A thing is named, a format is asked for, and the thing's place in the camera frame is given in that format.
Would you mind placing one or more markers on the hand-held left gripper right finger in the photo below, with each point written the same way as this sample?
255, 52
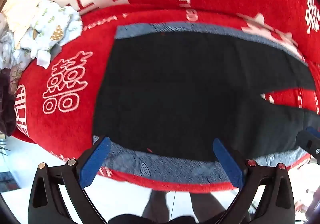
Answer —
227, 161

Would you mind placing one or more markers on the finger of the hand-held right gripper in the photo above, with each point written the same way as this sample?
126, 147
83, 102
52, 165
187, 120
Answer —
308, 140

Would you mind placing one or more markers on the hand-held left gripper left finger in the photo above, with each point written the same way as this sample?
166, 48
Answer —
96, 160

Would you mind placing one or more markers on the black shorts with blue waistband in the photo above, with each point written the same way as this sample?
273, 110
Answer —
140, 164

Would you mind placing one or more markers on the person's right leg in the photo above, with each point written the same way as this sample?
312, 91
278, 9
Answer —
205, 206

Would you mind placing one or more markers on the person's leg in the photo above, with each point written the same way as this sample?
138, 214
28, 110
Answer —
156, 206
205, 206

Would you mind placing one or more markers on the person's left leg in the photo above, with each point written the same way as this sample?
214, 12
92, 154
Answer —
156, 206

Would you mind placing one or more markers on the dark cloth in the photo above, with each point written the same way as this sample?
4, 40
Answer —
6, 106

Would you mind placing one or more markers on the white patterned cloth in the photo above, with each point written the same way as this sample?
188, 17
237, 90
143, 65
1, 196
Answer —
50, 19

